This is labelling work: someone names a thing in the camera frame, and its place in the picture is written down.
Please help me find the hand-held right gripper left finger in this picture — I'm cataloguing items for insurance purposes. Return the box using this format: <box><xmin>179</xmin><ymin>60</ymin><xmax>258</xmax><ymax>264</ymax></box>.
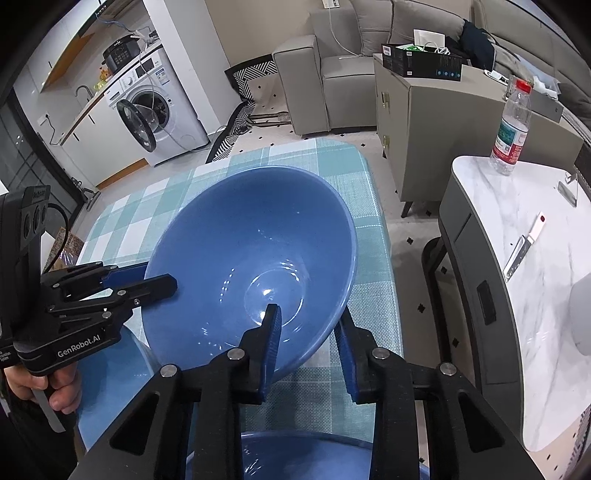
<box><xmin>69</xmin><ymin>304</ymin><xmax>282</xmax><ymax>480</ymax></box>

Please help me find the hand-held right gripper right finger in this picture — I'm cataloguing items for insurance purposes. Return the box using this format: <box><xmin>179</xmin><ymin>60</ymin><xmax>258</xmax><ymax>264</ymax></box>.
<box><xmin>333</xmin><ymin>311</ymin><xmax>543</xmax><ymax>480</ymax></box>

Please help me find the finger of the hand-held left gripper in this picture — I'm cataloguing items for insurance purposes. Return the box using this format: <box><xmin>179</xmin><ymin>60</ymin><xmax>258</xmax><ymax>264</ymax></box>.
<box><xmin>41</xmin><ymin>261</ymin><xmax>151</xmax><ymax>301</ymax></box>
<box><xmin>48</xmin><ymin>273</ymin><xmax>178</xmax><ymax>324</ymax></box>

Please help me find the blue bowl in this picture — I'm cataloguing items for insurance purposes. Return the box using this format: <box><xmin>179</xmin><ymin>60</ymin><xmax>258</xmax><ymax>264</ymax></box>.
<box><xmin>185</xmin><ymin>430</ymin><xmax>432</xmax><ymax>480</ymax></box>
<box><xmin>141</xmin><ymin>166</ymin><xmax>358</xmax><ymax>386</ymax></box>
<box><xmin>76</xmin><ymin>323</ymin><xmax>155</xmax><ymax>455</ymax></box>

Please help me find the person's left forearm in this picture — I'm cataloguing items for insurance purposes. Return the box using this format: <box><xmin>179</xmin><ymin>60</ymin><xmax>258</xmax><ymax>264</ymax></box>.
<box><xmin>0</xmin><ymin>392</ymin><xmax>79</xmax><ymax>480</ymax></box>

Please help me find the person's left hand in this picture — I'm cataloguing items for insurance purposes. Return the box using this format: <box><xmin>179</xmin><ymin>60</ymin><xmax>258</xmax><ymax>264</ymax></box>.
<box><xmin>4</xmin><ymin>367</ymin><xmax>83</xmax><ymax>414</ymax></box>

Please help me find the brown patterned board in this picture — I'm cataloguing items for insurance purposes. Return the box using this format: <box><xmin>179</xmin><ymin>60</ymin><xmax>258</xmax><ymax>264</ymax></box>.
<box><xmin>46</xmin><ymin>226</ymin><xmax>86</xmax><ymax>268</ymax></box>

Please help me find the upright floor mop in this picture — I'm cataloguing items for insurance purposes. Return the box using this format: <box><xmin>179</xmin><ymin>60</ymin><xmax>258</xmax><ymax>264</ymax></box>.
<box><xmin>65</xmin><ymin>175</ymin><xmax>100</xmax><ymax>210</ymax></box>

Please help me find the white kitchen counter cabinet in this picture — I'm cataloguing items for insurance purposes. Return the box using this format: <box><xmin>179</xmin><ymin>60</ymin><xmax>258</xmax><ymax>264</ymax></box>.
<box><xmin>60</xmin><ymin>88</ymin><xmax>153</xmax><ymax>185</ymax></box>

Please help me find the black framed glass door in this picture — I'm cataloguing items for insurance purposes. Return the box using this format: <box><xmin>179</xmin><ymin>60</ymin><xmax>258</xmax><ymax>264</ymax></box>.
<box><xmin>0</xmin><ymin>88</ymin><xmax>88</xmax><ymax>217</ymax></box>

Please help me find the white washing machine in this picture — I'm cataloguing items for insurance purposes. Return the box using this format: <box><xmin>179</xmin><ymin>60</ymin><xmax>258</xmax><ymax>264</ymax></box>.
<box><xmin>105</xmin><ymin>44</ymin><xmax>209</xmax><ymax>168</ymax></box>

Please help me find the black white patterned mat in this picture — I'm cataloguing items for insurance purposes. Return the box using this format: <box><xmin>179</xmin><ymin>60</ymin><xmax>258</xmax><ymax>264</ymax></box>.
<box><xmin>205</xmin><ymin>54</ymin><xmax>280</xmax><ymax>163</ymax></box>

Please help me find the teal checked tablecloth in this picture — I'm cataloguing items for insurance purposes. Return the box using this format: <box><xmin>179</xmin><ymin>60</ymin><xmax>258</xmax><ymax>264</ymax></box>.
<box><xmin>78</xmin><ymin>138</ymin><xmax>407</xmax><ymax>462</ymax></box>

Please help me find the marble coffee table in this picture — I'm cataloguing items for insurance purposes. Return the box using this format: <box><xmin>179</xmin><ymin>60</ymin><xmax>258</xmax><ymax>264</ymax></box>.
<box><xmin>422</xmin><ymin>154</ymin><xmax>591</xmax><ymax>453</ymax></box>

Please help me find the black pressure cooker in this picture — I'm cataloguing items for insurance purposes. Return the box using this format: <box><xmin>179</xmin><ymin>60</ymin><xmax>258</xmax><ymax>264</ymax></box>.
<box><xmin>102</xmin><ymin>37</ymin><xmax>139</xmax><ymax>70</ymax></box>

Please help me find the grey sofa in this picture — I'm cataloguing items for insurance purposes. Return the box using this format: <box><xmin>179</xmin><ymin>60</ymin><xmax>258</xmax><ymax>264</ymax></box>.
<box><xmin>272</xmin><ymin>0</ymin><xmax>591</xmax><ymax>137</ymax></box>

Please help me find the beige side cabinet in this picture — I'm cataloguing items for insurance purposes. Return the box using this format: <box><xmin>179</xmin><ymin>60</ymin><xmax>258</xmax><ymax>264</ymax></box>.
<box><xmin>373</xmin><ymin>53</ymin><xmax>585</xmax><ymax>217</ymax></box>

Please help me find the clear water bottle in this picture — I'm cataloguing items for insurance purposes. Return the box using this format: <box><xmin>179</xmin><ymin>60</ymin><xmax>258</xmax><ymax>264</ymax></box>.
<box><xmin>488</xmin><ymin>78</ymin><xmax>533</xmax><ymax>176</ymax></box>

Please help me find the small metal stand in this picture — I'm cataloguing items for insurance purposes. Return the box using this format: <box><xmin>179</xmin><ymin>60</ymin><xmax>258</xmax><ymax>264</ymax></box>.
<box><xmin>558</xmin><ymin>171</ymin><xmax>580</xmax><ymax>208</ymax></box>

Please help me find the black box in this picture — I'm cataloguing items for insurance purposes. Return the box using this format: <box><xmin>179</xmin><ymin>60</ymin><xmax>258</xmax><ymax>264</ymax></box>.
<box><xmin>381</xmin><ymin>42</ymin><xmax>464</xmax><ymax>81</ymax></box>

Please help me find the grey sofa cushion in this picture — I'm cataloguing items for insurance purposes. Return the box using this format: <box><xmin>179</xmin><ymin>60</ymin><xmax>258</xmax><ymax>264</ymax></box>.
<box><xmin>390</xmin><ymin>0</ymin><xmax>467</xmax><ymax>42</ymax></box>
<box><xmin>351</xmin><ymin>0</ymin><xmax>393</xmax><ymax>56</ymax></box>

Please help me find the white box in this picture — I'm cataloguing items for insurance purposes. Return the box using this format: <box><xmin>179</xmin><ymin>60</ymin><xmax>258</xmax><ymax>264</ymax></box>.
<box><xmin>413</xmin><ymin>28</ymin><xmax>446</xmax><ymax>49</ymax></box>

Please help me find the dark cloth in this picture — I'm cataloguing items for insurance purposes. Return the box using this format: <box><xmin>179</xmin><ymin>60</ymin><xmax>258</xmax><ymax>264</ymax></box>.
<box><xmin>455</xmin><ymin>21</ymin><xmax>497</xmax><ymax>65</ymax></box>

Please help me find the white handled knife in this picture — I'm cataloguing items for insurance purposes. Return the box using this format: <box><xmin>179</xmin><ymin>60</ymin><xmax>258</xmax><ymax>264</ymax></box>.
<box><xmin>502</xmin><ymin>211</ymin><xmax>546</xmax><ymax>282</ymax></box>

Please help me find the white upper wall cabinet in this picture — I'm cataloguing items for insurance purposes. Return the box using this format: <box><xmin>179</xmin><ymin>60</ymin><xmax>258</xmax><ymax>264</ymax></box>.
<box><xmin>39</xmin><ymin>0</ymin><xmax>153</xmax><ymax>93</ymax></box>

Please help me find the white cable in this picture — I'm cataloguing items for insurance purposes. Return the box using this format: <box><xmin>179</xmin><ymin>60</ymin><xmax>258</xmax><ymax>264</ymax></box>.
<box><xmin>330</xmin><ymin>7</ymin><xmax>365</xmax><ymax>58</ymax></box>

